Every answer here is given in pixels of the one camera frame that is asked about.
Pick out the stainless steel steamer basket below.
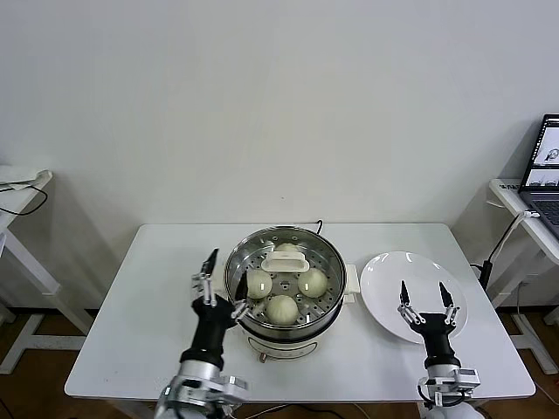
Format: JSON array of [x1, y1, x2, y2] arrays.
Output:
[[223, 225, 349, 340]]

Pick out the cream electric pot base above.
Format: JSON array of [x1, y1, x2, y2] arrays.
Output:
[[235, 264, 360, 363]]

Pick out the thin black cable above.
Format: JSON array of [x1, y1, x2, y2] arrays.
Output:
[[0, 182, 48, 216]]

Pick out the round glass pot lid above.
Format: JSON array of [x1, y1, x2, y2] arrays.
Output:
[[224, 226, 346, 326]]

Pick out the white round plate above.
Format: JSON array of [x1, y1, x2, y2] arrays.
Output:
[[359, 250, 469, 346]]

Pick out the white side table with cloth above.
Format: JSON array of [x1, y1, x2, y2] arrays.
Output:
[[0, 165, 88, 376]]

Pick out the laptop power cable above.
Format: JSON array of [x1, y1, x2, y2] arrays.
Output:
[[487, 209, 539, 263]]

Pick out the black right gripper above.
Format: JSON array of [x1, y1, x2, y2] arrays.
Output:
[[396, 280, 461, 367]]

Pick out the white folded cloth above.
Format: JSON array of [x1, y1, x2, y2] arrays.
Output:
[[0, 165, 53, 191]]

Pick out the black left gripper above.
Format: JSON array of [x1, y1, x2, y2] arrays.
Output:
[[180, 248, 250, 367]]

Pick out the grey open laptop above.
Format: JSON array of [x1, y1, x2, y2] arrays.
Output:
[[517, 113, 559, 241]]

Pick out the white side table with laptop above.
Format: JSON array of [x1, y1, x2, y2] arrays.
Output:
[[487, 177, 559, 374]]

